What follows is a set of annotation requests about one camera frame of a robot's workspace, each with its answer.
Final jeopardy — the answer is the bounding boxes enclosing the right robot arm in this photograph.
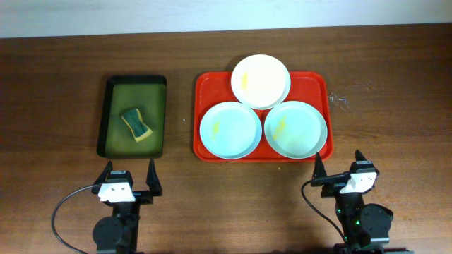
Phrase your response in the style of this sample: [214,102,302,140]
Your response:
[303,150,410,254]

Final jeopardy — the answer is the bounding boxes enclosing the light blue plate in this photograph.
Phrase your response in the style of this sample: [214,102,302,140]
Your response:
[199,102,263,160]

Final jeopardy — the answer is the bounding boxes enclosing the green and yellow sponge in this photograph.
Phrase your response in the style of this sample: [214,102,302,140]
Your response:
[121,108,153,143]

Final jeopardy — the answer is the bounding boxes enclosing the black tray with soapy water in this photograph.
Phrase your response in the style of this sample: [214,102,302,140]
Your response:
[97,75,167,159]

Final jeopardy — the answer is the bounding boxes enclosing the red plastic serving tray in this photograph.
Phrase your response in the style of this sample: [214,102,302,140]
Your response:
[193,71,334,162]

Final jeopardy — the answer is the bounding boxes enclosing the white plate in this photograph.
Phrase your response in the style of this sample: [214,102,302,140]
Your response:
[230,54,291,110]

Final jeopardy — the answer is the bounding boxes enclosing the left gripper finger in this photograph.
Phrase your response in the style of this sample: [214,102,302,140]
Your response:
[146,159,162,196]
[93,161,112,185]

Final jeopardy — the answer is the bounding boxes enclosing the light green plate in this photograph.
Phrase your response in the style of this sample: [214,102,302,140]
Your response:
[263,101,328,159]

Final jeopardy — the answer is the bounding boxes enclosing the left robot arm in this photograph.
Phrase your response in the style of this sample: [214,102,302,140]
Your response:
[92,160,162,254]

